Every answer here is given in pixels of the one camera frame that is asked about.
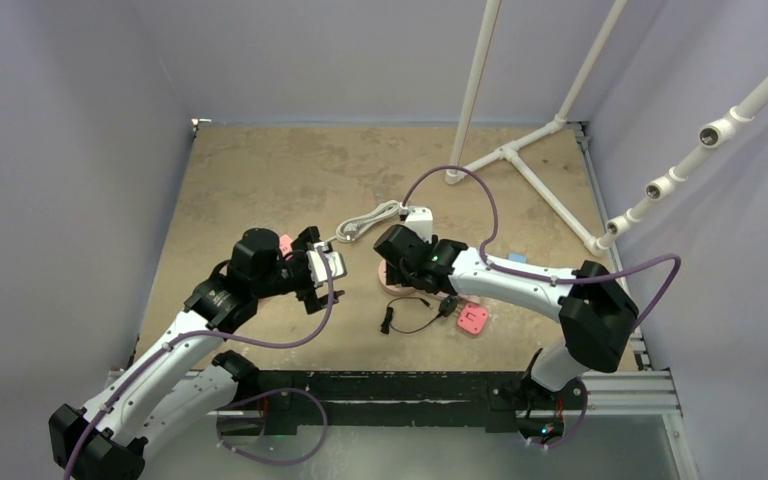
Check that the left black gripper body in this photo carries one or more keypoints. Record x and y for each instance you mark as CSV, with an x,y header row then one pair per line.
x,y
293,274

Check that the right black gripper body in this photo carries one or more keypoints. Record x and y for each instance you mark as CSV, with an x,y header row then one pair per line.
x,y
408,266

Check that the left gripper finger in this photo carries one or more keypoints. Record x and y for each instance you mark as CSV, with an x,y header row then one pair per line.
x,y
314,303
306,240

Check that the pink cube socket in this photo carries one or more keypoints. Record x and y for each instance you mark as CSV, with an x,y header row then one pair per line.
x,y
285,245

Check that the pink round power socket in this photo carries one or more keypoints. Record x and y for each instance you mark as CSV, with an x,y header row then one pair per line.
x,y
393,290

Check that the black power adapter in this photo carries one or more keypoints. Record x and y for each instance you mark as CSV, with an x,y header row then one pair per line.
x,y
447,306

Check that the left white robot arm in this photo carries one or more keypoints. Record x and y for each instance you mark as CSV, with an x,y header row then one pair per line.
x,y
184,374

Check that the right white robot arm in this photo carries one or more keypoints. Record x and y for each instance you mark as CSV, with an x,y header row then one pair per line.
x,y
595,314

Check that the pink square plug adapter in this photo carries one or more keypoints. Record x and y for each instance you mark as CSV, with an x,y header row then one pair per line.
x,y
472,318

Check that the white pipe with fittings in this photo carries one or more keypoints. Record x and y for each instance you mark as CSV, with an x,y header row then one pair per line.
x,y
711,137

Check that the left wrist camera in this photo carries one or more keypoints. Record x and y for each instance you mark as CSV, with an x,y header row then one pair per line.
x,y
324,262

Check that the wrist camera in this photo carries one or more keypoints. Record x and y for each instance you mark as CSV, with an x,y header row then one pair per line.
x,y
418,219
324,262

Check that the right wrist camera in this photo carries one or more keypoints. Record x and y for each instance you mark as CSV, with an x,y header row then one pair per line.
x,y
418,219

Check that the white pipe frame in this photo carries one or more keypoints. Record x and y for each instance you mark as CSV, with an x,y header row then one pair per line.
x,y
510,151

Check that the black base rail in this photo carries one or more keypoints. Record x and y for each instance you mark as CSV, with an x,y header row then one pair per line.
x,y
495,401

